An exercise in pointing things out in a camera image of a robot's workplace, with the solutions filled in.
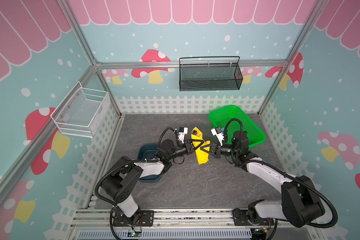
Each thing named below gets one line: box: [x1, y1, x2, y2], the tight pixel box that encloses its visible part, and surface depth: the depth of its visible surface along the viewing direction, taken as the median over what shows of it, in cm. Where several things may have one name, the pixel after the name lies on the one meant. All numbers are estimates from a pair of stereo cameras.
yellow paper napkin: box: [190, 126, 211, 165], surface depth 76 cm
